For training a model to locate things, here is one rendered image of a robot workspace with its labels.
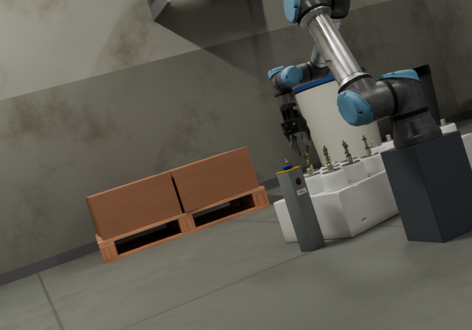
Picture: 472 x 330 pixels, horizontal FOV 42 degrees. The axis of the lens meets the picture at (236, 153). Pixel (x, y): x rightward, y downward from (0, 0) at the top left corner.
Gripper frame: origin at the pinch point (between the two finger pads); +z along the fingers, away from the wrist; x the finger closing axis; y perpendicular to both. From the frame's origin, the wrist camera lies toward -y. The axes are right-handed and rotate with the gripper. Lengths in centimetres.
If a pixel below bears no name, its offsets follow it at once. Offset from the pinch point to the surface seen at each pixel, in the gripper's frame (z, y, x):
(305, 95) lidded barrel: -29, -217, -54
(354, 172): 13.4, 0.9, 17.4
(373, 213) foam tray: 30.3, 4.3, 20.5
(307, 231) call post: 27.5, 23.9, -0.6
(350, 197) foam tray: 21.0, 12.5, 15.8
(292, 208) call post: 18.0, 22.2, -4.0
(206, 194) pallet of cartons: 15, -118, -109
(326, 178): 11.9, 11.0, 9.0
